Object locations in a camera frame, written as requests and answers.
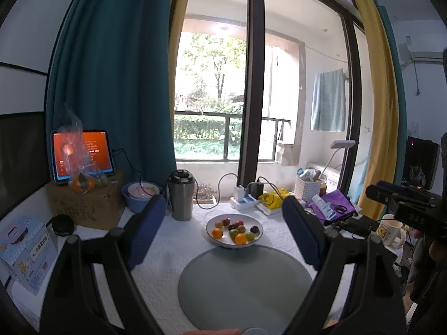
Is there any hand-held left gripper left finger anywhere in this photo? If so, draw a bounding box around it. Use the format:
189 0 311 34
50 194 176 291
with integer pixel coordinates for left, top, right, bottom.
37 194 168 335

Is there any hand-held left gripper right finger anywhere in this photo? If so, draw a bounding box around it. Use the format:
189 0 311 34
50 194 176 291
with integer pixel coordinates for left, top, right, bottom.
281 195 407 335

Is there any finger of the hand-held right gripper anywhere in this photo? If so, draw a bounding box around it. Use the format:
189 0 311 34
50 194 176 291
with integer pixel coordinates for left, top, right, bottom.
376 180 437 200
365 185 406 206

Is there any white bowl with dark rim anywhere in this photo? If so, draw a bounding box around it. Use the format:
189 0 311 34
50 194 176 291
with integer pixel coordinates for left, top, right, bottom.
205 214 264 249

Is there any person's right forearm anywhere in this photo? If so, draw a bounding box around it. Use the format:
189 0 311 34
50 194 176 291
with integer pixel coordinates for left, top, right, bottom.
407 235 447 325

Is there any black computer case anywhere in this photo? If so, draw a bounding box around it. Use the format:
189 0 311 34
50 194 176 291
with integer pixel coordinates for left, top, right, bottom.
401 136 441 191

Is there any blue bowl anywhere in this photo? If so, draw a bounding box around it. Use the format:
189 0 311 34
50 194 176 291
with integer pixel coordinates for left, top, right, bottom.
121 181 165 214

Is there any white mug with bear print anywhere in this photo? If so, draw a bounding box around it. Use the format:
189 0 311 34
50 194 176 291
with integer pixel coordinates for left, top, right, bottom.
378 214 407 249

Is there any white cream tube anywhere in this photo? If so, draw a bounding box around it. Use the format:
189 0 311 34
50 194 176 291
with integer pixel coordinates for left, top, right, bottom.
312 194 336 221

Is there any white flat packet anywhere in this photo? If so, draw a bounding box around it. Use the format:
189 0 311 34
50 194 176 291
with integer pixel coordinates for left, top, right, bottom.
256 204 284 215

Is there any yellow plastic bag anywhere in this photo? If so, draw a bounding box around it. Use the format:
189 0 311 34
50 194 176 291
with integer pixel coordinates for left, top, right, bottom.
258 188 292 210

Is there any steel tumbler with black lid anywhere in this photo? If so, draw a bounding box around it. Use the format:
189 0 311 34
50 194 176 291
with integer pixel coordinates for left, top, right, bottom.
168 169 195 222

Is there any purple cloth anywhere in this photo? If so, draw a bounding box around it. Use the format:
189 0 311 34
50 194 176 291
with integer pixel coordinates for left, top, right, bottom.
307 190 357 226

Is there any white plastic basket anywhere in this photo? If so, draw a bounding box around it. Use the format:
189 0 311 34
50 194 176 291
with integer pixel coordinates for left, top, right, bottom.
294 174 327 201

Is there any black charger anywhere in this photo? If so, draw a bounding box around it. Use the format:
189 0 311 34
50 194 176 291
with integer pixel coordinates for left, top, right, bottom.
247 181 265 199

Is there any white desk lamp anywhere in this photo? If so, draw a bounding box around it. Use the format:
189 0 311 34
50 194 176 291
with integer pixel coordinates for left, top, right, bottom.
319 140 356 182

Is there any white power strip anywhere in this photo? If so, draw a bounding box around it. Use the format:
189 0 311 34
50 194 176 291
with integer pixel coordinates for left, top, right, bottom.
230 195 262 211

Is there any cardboard box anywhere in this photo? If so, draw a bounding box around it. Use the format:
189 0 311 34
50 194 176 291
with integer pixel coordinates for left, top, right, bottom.
45 170 126 231

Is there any grey round placemat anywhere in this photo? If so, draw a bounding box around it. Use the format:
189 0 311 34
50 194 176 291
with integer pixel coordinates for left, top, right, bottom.
177 245 313 332

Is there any black round object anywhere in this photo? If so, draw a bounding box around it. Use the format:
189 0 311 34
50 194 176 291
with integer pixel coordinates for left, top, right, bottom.
51 214 75 238

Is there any clear plastic bag of oranges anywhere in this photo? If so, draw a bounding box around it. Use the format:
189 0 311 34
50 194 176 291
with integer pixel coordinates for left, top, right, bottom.
58 103 110 194

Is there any tablet with red screen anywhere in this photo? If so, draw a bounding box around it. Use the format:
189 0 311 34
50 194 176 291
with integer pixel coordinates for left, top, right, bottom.
51 130 115 183

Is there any hanging light blue towel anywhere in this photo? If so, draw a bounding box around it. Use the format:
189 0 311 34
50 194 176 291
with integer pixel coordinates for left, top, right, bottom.
310 69 347 132

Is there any teal curtain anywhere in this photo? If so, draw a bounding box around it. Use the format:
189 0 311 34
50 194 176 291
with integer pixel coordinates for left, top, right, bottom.
368 0 409 196
45 0 179 196

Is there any balcony railing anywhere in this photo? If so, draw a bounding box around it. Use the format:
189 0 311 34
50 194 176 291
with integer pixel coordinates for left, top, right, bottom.
174 110 292 163

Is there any white and blue carton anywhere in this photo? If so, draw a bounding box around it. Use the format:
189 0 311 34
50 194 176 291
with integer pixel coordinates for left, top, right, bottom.
0 216 58 295

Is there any white air conditioner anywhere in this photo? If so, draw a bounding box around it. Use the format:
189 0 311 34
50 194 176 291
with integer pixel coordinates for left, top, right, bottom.
398 40 447 67

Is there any black charging cable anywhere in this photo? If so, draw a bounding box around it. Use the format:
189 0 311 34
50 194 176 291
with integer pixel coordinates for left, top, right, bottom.
194 173 241 210

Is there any dark window post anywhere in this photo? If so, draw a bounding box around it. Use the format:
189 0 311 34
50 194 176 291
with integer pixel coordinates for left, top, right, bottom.
237 0 265 187

